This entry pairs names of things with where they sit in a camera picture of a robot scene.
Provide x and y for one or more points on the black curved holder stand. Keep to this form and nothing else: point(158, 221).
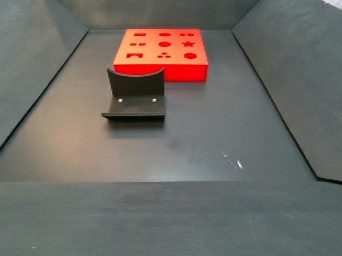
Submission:
point(138, 96)

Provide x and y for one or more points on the red shape-sorter block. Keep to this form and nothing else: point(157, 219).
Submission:
point(170, 49)

